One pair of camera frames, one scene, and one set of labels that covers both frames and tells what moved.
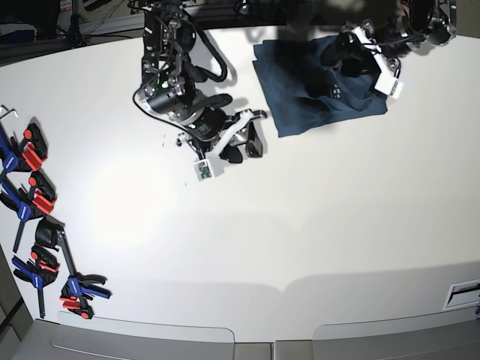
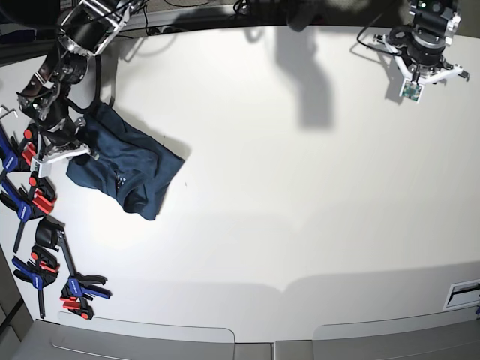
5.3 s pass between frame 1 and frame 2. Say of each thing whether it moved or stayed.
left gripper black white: moved
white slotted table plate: stayed
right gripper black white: moved
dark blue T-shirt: moved
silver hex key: stayed
